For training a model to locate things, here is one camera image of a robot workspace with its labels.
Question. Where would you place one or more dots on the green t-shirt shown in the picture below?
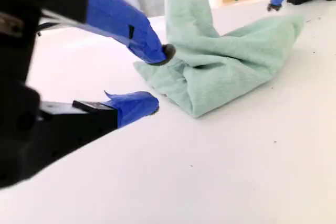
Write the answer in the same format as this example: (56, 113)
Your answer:
(236, 58)

